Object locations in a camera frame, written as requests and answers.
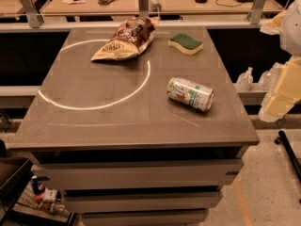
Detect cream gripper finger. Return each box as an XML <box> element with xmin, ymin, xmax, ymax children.
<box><xmin>260</xmin><ymin>10</ymin><xmax>287</xmax><ymax>35</ymax></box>
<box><xmin>259</xmin><ymin>56</ymin><xmax>301</xmax><ymax>122</ymax></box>

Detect green white 7up can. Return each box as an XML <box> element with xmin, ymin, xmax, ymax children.
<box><xmin>166</xmin><ymin>77</ymin><xmax>214</xmax><ymax>112</ymax></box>

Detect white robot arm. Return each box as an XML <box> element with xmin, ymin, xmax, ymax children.
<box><xmin>259</xmin><ymin>0</ymin><xmax>301</xmax><ymax>122</ymax></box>

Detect clear sanitizer bottle right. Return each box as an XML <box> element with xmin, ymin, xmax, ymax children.
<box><xmin>258</xmin><ymin>68</ymin><xmax>275</xmax><ymax>90</ymax></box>

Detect clear sanitizer bottle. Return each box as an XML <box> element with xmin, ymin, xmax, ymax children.
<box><xmin>258</xmin><ymin>68</ymin><xmax>275</xmax><ymax>90</ymax></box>
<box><xmin>236</xmin><ymin>67</ymin><xmax>253</xmax><ymax>92</ymax></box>

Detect clear sanitizer bottle left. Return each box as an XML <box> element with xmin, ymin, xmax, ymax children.
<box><xmin>236</xmin><ymin>67</ymin><xmax>253</xmax><ymax>92</ymax></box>

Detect black pole on floor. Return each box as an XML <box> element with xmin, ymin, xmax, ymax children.
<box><xmin>275</xmin><ymin>130</ymin><xmax>301</xmax><ymax>183</ymax></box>

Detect green yellow sponge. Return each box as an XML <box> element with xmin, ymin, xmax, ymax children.
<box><xmin>168</xmin><ymin>33</ymin><xmax>203</xmax><ymax>56</ymax></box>

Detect white power strip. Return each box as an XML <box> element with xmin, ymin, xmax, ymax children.
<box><xmin>149</xmin><ymin>0</ymin><xmax>162</xmax><ymax>12</ymax></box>

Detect brown chip bag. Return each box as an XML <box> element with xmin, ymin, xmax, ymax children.
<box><xmin>91</xmin><ymin>17</ymin><xmax>159</xmax><ymax>61</ymax></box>

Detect grey drawer cabinet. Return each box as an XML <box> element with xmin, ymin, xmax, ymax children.
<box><xmin>33</xmin><ymin>144</ymin><xmax>246</xmax><ymax>226</ymax></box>

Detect black cable loop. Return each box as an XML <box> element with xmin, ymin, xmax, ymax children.
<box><xmin>214</xmin><ymin>0</ymin><xmax>243</xmax><ymax>8</ymax></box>

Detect black handled scissors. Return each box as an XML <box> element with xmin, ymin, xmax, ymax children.
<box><xmin>98</xmin><ymin>0</ymin><xmax>118</xmax><ymax>6</ymax></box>

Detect wire basket with bottles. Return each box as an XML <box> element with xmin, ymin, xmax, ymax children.
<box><xmin>13</xmin><ymin>175</ymin><xmax>76</xmax><ymax>222</ymax></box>

